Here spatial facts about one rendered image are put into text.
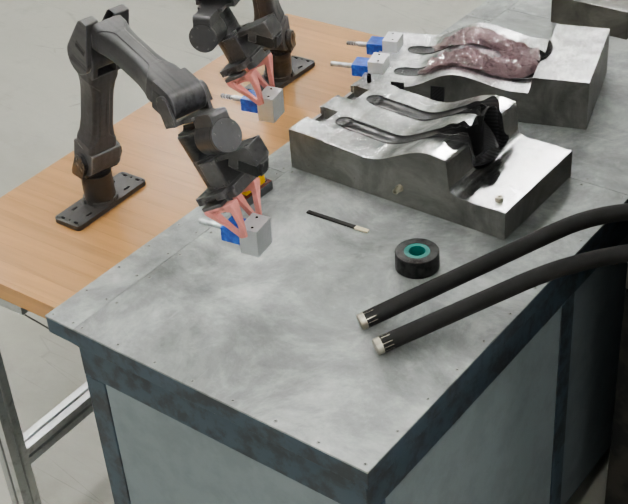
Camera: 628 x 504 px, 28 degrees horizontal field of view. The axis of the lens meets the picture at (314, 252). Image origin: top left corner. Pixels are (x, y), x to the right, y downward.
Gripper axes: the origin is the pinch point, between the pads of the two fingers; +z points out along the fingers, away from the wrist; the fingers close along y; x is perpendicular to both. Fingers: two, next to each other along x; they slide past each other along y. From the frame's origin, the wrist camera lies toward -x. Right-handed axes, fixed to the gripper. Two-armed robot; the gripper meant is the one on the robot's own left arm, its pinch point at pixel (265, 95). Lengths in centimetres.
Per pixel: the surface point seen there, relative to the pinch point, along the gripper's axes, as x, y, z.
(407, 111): -18.6, 14.0, 18.2
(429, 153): -33.0, -8.9, 19.3
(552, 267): -56, -29, 37
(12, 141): 183, 99, 11
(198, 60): 154, 174, 28
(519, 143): -39, 12, 31
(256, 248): -16.0, -44.6, 11.8
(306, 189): -3.4, -8.6, 18.8
